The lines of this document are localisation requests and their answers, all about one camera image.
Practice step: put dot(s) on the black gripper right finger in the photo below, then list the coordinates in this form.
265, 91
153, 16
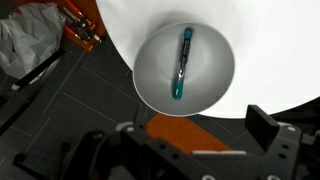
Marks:
266, 130

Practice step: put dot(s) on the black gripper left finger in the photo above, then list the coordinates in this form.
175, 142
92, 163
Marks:
156, 146

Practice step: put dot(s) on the green marker pen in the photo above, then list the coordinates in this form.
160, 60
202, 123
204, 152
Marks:
181, 63

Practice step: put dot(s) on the grey bowl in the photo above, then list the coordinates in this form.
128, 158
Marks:
206, 66

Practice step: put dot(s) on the orange marker tray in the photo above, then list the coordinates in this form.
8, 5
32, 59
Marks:
85, 40

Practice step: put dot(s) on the black marker with silver tip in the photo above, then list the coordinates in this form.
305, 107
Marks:
87, 30

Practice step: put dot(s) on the white crumpled plastic bag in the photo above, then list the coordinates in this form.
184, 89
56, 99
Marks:
26, 36

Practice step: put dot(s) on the black metal frame bar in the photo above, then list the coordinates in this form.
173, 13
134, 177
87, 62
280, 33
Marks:
36, 71

